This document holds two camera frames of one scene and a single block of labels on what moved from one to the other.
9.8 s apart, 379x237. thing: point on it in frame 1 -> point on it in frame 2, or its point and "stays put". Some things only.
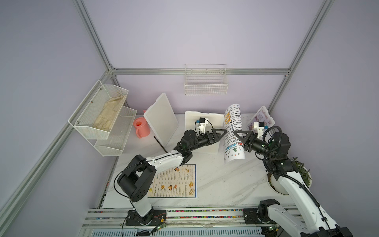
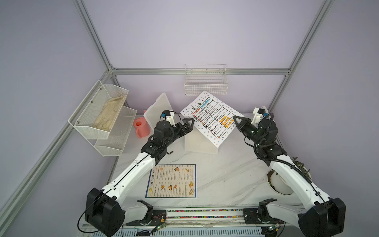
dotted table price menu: (234, 147) -> (212, 117)
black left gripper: (214, 138) -> (179, 128)
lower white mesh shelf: (114, 144) stays put
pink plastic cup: (142, 129) stays put
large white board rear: (161, 117) stays put
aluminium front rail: (101, 217) stays put
